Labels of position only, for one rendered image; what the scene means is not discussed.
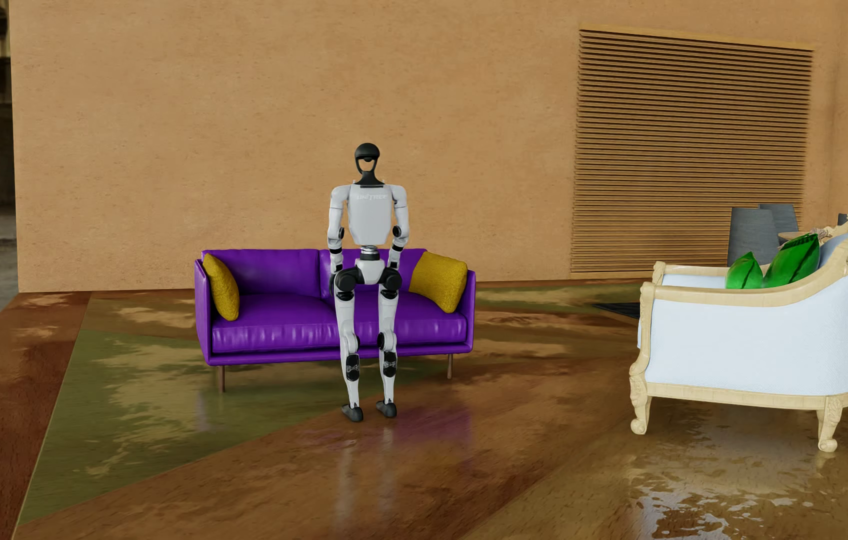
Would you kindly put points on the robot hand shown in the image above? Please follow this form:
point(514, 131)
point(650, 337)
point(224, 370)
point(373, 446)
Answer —
point(395, 256)
point(335, 262)

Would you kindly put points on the dark purple leather sofa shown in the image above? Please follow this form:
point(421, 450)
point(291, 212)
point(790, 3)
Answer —
point(281, 319)

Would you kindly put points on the mustard yellow cushion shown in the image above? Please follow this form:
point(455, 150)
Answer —
point(437, 280)
point(221, 286)

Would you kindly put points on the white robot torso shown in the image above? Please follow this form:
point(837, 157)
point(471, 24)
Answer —
point(369, 214)

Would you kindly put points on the white right robot leg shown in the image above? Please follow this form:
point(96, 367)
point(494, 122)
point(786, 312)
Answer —
point(350, 337)

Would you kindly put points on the white robot leg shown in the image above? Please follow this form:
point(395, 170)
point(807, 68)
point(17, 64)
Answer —
point(350, 337)
point(388, 337)

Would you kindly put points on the white left robot leg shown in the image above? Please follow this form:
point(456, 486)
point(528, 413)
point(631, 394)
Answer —
point(388, 337)

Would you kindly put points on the black robot head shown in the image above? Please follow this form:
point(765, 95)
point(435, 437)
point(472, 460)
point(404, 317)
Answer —
point(367, 156)

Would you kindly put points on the green satin cushion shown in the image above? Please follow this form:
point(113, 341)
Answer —
point(793, 261)
point(744, 273)

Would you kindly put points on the white cream-framed armchair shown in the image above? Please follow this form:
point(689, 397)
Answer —
point(754, 345)

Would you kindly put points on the beige dining table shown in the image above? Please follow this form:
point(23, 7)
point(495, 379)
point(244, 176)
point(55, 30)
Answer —
point(799, 235)

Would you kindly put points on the brown slatted wall panel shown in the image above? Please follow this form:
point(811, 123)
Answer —
point(690, 150)

